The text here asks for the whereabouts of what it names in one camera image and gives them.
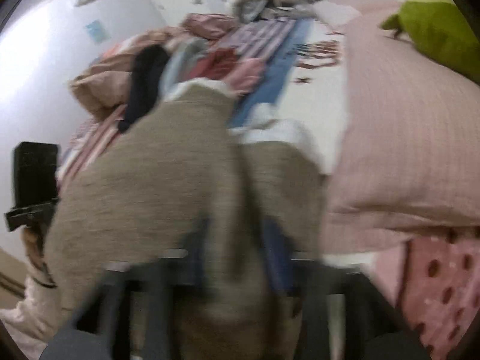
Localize pink ribbed pillow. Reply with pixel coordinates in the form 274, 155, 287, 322
320, 7, 479, 254

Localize striped bed sheet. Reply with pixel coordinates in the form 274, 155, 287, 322
57, 19, 347, 187

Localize left hand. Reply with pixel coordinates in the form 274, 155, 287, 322
22, 227, 45, 271

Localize black garment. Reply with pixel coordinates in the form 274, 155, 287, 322
118, 44, 170, 133

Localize left forearm cream sleeve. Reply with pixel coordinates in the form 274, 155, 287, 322
1, 263, 71, 359

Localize pink quilt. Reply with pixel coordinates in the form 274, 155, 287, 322
68, 13, 239, 121

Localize brown knit sweater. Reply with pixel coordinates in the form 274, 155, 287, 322
46, 78, 322, 359

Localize pink polka dot blanket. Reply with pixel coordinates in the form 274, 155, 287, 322
396, 228, 479, 359

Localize green plush pillow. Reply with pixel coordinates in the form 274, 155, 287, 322
379, 0, 479, 83

